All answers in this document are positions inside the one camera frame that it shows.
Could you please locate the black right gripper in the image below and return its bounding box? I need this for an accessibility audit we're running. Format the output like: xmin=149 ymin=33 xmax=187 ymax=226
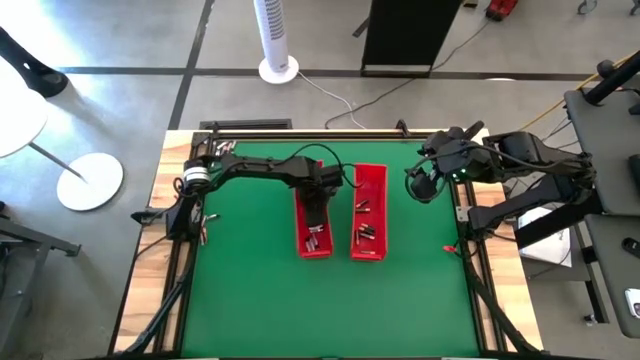
xmin=409 ymin=127 xmax=471 ymax=202

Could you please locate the black partition panel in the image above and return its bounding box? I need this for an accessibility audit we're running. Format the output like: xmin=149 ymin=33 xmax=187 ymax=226
xmin=360 ymin=0 xmax=465 ymax=79

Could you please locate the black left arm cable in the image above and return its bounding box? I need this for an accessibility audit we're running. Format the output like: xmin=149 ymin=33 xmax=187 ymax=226
xmin=289 ymin=143 xmax=361 ymax=189

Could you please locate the grey desk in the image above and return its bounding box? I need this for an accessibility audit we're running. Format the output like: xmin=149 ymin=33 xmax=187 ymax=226
xmin=564 ymin=74 xmax=640 ymax=217
xmin=584 ymin=213 xmax=640 ymax=340

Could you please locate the red floor machine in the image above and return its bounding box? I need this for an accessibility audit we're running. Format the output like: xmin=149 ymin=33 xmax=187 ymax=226
xmin=485 ymin=0 xmax=520 ymax=23

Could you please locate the white box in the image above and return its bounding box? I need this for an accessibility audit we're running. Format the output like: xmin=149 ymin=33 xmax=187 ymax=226
xmin=517 ymin=204 xmax=574 ymax=269

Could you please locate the black diagonal beam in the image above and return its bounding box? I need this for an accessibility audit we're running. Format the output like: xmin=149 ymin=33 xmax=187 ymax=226
xmin=514 ymin=192 xmax=606 ymax=250

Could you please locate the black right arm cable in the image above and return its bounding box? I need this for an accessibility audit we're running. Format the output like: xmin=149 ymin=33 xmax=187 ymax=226
xmin=403 ymin=152 xmax=449 ymax=205

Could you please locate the red plastic bin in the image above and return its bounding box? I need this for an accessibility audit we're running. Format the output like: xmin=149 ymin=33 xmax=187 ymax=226
xmin=349 ymin=162 xmax=389 ymax=262
xmin=293 ymin=159 xmax=335 ymax=260

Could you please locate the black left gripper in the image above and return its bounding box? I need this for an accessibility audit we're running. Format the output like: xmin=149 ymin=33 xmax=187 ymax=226
xmin=298 ymin=164 xmax=346 ymax=229

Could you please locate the wooden table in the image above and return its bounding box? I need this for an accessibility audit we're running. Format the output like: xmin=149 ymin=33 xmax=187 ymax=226
xmin=113 ymin=128 xmax=546 ymax=359

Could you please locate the black floor cable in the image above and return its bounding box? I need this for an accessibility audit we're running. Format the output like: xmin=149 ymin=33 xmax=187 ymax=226
xmin=324 ymin=19 xmax=494 ymax=130

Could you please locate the grey metal frame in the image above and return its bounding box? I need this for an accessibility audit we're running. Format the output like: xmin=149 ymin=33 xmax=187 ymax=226
xmin=0 ymin=199 xmax=83 ymax=360

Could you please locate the yellow cable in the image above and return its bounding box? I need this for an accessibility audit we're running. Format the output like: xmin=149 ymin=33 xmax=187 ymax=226
xmin=519 ymin=49 xmax=640 ymax=132

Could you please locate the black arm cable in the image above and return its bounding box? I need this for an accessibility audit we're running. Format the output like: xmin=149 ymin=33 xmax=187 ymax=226
xmin=403 ymin=152 xmax=449 ymax=205
xmin=289 ymin=143 xmax=361 ymax=189

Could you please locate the white round pedestal table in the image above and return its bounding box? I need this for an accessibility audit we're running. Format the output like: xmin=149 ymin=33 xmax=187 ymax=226
xmin=0 ymin=52 xmax=125 ymax=212

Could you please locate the white phone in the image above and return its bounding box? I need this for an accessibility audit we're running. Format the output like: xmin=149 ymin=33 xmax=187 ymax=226
xmin=624 ymin=288 xmax=640 ymax=320

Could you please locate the white tower fan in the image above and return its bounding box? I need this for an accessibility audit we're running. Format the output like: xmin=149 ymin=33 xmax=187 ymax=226
xmin=252 ymin=0 xmax=301 ymax=85

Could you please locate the white fan cable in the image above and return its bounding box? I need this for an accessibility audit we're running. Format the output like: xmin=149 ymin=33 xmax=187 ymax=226
xmin=297 ymin=71 xmax=365 ymax=130

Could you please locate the green table mat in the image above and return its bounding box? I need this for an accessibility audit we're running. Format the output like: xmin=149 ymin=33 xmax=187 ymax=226
xmin=180 ymin=137 xmax=480 ymax=357

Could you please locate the black curved stand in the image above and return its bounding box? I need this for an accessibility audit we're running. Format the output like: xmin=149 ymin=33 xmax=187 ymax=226
xmin=0 ymin=24 xmax=70 ymax=99

